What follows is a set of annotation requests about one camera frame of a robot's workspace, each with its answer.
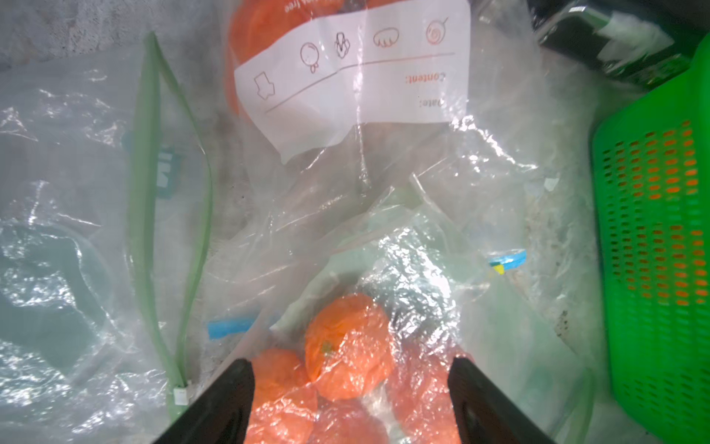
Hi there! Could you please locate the black flat box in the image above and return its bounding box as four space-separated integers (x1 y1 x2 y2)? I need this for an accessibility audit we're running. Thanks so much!
528 1 709 90

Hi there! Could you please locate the green printed zip-top bag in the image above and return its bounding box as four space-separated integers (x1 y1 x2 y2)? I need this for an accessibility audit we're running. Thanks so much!
1 33 213 443

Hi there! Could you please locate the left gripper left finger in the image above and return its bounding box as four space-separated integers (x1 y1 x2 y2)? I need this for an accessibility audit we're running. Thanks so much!
155 359 254 444

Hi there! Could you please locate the clear bag of oranges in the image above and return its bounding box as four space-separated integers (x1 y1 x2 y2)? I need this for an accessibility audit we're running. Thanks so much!
218 1 552 269

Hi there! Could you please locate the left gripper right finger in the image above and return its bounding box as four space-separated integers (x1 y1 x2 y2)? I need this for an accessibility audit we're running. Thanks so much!
447 357 549 443

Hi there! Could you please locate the orange bag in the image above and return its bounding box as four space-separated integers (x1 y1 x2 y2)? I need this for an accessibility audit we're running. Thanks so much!
308 400 389 443
245 349 318 443
386 340 470 443

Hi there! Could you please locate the green plastic basket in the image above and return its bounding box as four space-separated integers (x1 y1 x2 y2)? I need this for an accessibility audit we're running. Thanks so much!
592 41 709 443

